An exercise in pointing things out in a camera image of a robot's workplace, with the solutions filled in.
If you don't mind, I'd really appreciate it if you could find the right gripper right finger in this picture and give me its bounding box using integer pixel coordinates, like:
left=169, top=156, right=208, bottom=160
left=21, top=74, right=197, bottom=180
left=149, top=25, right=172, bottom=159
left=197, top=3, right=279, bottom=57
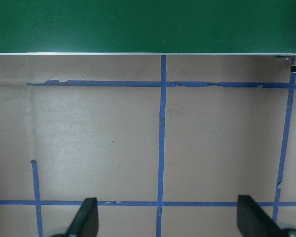
left=236, top=195, right=281, bottom=237

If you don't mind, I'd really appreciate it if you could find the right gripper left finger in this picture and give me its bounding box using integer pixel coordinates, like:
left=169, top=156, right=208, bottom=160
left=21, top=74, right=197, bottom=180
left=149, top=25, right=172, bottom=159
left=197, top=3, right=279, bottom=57
left=66, top=197, right=99, bottom=237

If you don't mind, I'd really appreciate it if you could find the green conveyor belt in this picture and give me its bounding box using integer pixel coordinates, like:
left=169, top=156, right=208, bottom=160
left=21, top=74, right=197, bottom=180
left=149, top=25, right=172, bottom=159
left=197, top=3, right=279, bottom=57
left=0, top=0, right=296, bottom=56

